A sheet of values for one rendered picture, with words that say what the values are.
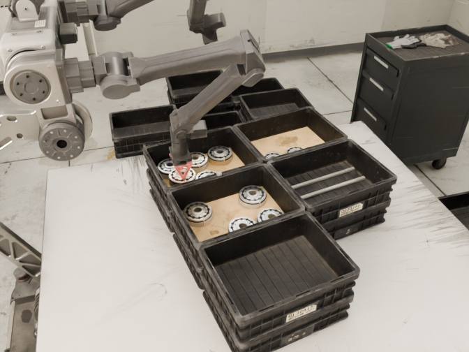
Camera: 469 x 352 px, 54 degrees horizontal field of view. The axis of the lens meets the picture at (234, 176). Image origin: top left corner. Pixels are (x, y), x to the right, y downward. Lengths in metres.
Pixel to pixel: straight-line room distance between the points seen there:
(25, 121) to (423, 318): 1.46
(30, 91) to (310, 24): 3.94
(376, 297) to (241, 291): 0.48
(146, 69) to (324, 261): 0.82
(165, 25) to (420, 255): 3.32
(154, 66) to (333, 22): 3.90
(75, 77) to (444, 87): 2.36
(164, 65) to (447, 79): 2.15
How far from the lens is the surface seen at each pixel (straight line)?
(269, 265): 1.52
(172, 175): 1.75
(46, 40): 1.30
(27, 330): 2.26
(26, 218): 3.16
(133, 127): 2.88
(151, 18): 4.46
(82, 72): 1.24
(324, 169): 1.93
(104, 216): 1.94
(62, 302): 1.68
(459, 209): 2.82
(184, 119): 1.51
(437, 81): 3.05
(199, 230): 1.63
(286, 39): 4.88
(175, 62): 1.24
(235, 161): 1.94
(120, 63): 1.27
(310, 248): 1.58
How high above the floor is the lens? 1.97
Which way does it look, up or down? 38 degrees down
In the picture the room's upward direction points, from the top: straight up
